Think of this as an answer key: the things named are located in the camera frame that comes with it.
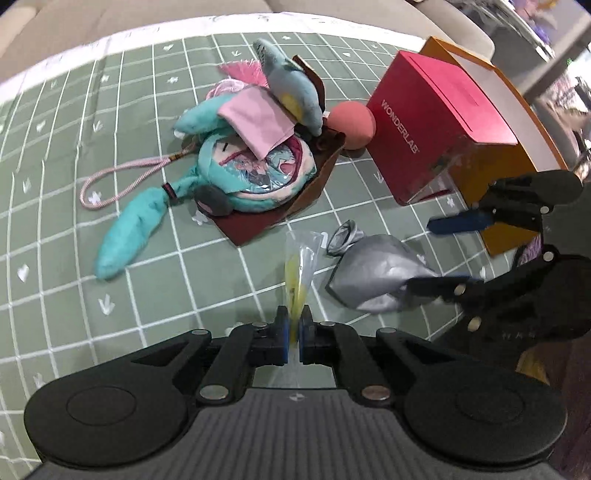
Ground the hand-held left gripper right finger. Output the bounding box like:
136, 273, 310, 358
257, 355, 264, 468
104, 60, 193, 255
298, 307, 459, 402

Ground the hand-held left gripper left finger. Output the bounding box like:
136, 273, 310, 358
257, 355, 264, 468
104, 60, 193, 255
129, 305, 293, 402

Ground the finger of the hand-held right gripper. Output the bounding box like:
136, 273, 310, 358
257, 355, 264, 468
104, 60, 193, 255
427, 170, 583, 236
401, 247, 561, 334

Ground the clear plastic packet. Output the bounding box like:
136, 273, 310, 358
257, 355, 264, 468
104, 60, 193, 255
284, 231, 328, 319

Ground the silver foil bag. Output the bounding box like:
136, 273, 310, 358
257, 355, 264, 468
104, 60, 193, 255
324, 220, 439, 315

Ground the orange cardboard box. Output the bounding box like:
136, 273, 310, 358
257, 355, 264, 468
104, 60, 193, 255
419, 36, 568, 257

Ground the brown leather pouch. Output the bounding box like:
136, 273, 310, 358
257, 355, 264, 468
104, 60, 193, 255
212, 54, 347, 247

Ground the pink foam ball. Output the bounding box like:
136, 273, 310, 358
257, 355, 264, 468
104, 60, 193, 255
325, 102, 376, 153

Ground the teal haired plush doll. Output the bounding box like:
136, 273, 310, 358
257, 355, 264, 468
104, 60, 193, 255
95, 90, 319, 282

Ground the blue plush bird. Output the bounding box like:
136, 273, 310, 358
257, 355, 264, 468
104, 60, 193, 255
253, 38, 326, 137

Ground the pink glittery ball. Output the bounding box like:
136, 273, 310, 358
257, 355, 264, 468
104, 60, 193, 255
205, 61, 271, 102

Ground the purple fuzzy cloth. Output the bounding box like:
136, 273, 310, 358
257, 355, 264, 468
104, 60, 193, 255
512, 235, 546, 268

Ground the red cardboard box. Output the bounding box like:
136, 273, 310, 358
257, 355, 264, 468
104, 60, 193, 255
366, 50, 519, 207

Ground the grey side table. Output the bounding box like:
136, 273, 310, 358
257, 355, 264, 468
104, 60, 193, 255
489, 0, 591, 162

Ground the pink cloth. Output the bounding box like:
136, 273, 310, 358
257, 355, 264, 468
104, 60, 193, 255
218, 87, 296, 158

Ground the green grid mat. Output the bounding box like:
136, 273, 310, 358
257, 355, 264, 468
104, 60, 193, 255
0, 15, 568, 480

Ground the pink braided strap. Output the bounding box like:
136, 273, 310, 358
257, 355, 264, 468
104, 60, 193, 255
80, 147, 199, 209

